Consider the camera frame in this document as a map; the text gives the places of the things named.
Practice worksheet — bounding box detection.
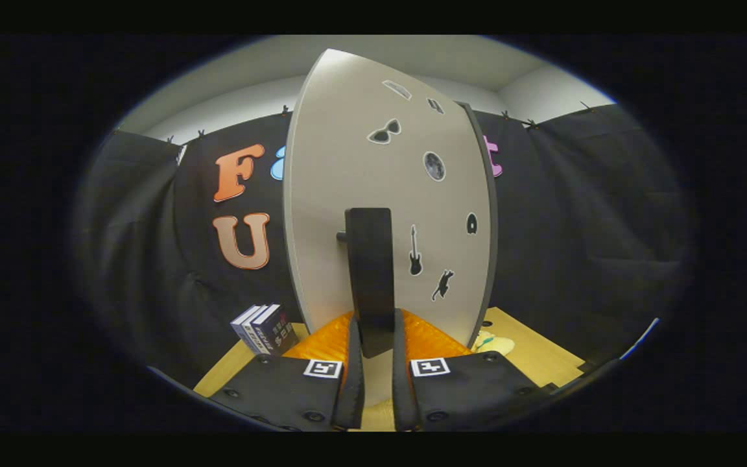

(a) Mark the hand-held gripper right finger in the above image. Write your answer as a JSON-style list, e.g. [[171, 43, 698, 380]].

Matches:
[[391, 309, 550, 433]]

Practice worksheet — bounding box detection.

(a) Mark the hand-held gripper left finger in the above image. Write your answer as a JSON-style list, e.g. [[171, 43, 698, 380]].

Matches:
[[208, 311, 366, 432]]

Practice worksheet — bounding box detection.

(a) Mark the black door handle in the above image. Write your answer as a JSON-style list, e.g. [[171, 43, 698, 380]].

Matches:
[[337, 208, 397, 359]]

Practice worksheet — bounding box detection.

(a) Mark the beige cabinet door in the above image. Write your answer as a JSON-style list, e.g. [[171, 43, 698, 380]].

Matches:
[[283, 49, 494, 351]]

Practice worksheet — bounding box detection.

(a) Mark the cream plush toy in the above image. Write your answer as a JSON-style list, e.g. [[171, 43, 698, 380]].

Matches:
[[474, 331, 516, 356]]

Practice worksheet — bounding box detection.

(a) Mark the black backdrop cloth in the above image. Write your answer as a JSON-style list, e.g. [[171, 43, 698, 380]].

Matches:
[[75, 104, 695, 390]]

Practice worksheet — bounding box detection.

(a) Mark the white blue-edged object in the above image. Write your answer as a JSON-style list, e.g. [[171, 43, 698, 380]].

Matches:
[[620, 318, 661, 361]]

